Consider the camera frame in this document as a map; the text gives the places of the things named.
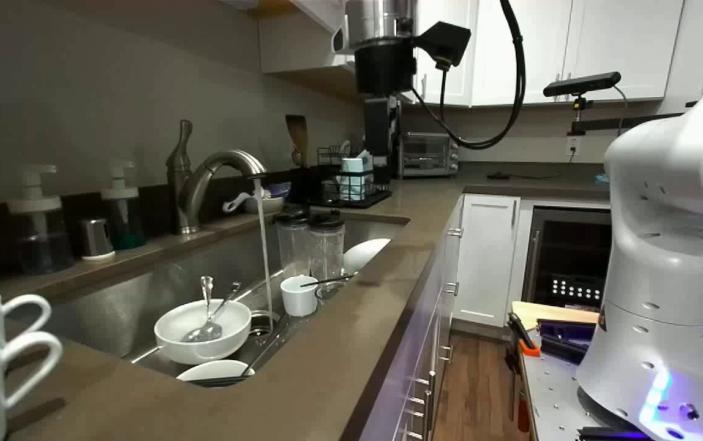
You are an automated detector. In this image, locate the yellow board on cart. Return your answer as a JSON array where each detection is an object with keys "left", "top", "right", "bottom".
[{"left": 512, "top": 301, "right": 598, "bottom": 330}]

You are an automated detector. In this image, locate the white bowl in sink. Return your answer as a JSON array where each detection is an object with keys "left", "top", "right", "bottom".
[{"left": 153, "top": 298, "right": 251, "bottom": 365}]

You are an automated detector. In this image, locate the white cabinet door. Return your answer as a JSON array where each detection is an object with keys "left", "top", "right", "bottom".
[{"left": 454, "top": 192, "right": 518, "bottom": 326}]

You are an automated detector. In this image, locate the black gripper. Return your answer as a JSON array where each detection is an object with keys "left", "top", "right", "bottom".
[{"left": 344, "top": 0, "right": 469, "bottom": 98}]

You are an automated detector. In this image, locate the black dish rack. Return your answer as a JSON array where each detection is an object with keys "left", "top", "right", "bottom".
[{"left": 319, "top": 150, "right": 391, "bottom": 207}]

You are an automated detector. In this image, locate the curved steel faucet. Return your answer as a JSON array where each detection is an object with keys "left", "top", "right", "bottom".
[{"left": 176, "top": 150, "right": 267, "bottom": 235}]

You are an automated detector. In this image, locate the clear blender jar black lid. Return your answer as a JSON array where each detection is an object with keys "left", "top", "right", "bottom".
[{"left": 309, "top": 211, "right": 344, "bottom": 279}]

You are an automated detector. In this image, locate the small steel cup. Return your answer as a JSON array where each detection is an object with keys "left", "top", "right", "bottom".
[{"left": 80, "top": 217, "right": 115, "bottom": 259}]

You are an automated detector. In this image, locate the spoon in bowl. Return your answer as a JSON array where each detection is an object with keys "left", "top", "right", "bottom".
[{"left": 183, "top": 275, "right": 240, "bottom": 342}]

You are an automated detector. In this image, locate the black camera on stand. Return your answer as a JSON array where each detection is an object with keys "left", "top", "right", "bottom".
[{"left": 543, "top": 71, "right": 621, "bottom": 137}]

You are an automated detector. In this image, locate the toaster oven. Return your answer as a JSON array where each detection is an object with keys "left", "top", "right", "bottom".
[{"left": 398, "top": 131, "right": 457, "bottom": 175}]

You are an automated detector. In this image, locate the white plate in sink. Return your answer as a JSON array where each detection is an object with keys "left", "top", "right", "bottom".
[{"left": 342, "top": 237, "right": 388, "bottom": 275}]

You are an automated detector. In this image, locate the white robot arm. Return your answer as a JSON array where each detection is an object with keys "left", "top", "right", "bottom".
[{"left": 575, "top": 94, "right": 703, "bottom": 441}]

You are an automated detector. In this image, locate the soap dispenser left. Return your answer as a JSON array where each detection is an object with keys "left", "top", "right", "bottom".
[{"left": 6, "top": 164, "right": 70, "bottom": 275}]

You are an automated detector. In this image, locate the dark glass bottle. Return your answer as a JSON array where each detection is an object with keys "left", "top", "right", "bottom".
[{"left": 165, "top": 119, "right": 194, "bottom": 192}]

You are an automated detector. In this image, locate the small white cup in sink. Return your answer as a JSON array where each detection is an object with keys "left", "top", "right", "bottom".
[{"left": 279, "top": 275, "right": 319, "bottom": 316}]

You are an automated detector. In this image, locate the black wine fridge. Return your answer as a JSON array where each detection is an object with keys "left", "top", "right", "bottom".
[{"left": 521, "top": 205, "right": 612, "bottom": 308}]

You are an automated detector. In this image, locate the white saucer sink edge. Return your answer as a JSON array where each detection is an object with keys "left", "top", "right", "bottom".
[{"left": 176, "top": 359, "right": 255, "bottom": 381}]

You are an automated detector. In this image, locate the soap dispenser green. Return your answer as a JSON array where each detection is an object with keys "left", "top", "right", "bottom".
[{"left": 99, "top": 158, "right": 147, "bottom": 250}]

